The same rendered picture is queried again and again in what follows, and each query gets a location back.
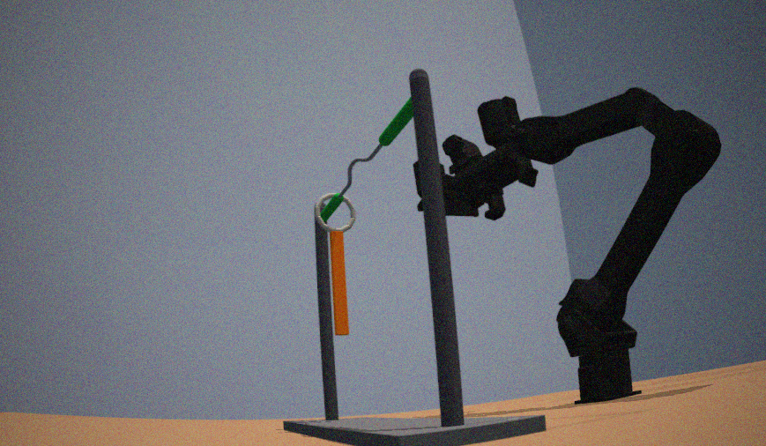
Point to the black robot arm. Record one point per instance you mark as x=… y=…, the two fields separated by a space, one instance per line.
x=684 y=149

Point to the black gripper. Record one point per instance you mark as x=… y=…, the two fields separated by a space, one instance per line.
x=467 y=190

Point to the grey ring with orange handle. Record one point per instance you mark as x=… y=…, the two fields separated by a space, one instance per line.
x=338 y=266

